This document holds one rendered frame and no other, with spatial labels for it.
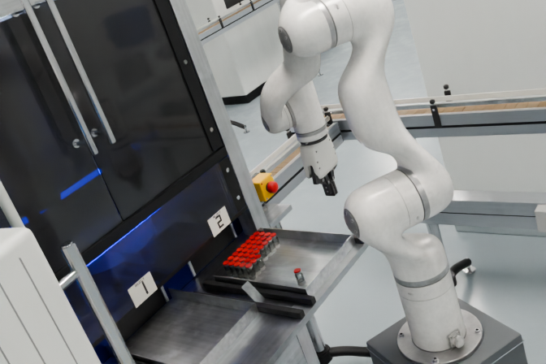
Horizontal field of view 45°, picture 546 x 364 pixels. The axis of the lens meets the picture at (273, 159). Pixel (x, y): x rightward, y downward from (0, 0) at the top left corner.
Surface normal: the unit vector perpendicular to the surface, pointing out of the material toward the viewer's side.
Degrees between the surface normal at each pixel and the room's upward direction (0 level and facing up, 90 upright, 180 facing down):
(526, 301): 0
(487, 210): 90
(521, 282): 0
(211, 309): 0
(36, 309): 90
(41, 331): 90
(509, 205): 90
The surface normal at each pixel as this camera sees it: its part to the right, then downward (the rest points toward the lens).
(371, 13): 0.28, 0.18
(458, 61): -0.56, 0.48
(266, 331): -0.31, -0.88
